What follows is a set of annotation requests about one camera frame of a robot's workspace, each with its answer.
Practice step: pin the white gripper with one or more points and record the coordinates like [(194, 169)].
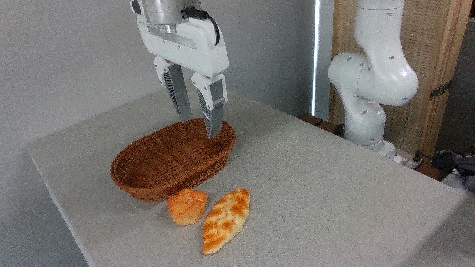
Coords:
[(185, 50)]

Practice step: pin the long braided bread loaf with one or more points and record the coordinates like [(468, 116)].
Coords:
[(225, 220)]

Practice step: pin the brown wicker oval basket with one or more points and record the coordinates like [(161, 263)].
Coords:
[(163, 159)]

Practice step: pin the round orange bread bun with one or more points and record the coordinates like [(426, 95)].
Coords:
[(186, 207)]

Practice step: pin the beige tablecloth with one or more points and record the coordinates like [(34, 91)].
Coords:
[(315, 193)]

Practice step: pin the white power strip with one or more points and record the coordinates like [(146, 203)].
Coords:
[(408, 162)]

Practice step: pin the wooden rattan folding screen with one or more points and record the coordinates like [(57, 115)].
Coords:
[(432, 48)]

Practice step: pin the metal screen hinge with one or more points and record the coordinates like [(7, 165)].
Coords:
[(441, 90)]

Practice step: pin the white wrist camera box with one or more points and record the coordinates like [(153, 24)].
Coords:
[(135, 6)]

